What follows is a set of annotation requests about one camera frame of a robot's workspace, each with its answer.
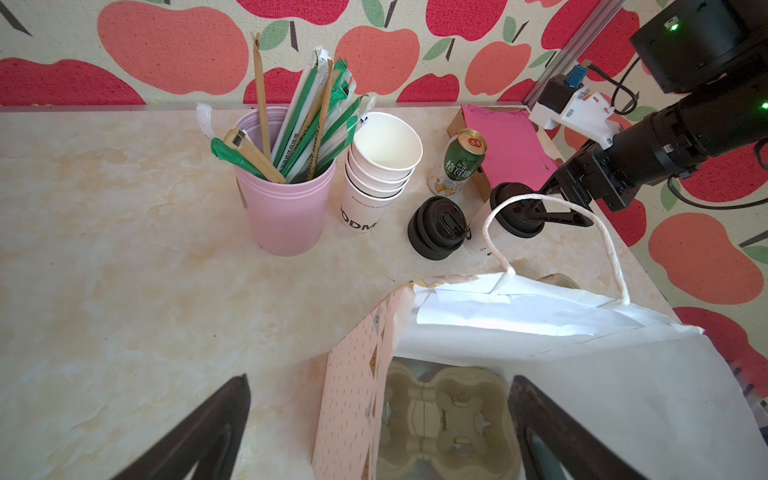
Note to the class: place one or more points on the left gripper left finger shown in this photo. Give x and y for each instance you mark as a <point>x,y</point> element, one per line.
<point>205,444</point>

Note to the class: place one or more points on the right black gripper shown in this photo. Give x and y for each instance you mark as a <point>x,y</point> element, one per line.
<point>587,175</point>

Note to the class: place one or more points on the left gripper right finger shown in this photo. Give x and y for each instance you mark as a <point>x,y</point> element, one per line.
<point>553,445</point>

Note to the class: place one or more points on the black plastic cup lid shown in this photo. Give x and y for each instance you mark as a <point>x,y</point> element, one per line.
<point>513,218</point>

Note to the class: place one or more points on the white patterned paper gift bag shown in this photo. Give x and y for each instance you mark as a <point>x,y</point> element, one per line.
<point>656,391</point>

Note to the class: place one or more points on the white paper coffee cup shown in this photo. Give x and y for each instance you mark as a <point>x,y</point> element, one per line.
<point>475,242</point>

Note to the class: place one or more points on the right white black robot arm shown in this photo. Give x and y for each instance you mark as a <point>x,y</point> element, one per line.
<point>713,54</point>

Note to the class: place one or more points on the stack of pink napkins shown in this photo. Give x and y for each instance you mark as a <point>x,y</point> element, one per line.
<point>519,151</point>

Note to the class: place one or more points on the green beverage can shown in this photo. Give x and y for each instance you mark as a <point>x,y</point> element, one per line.
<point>463,155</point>

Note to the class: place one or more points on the stack of black cup lids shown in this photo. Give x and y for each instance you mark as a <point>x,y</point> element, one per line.
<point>437,228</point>

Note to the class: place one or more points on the stack of white paper cups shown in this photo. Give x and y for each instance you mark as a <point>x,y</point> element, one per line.
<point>380,162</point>

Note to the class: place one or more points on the pink straw holder cup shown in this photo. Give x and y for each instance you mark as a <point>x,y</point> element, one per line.
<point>286,219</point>

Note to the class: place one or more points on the wrapped straws and stirrers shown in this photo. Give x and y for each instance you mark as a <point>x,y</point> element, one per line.
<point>321,121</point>

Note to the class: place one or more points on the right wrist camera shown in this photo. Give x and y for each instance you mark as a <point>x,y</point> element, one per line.
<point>566,101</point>

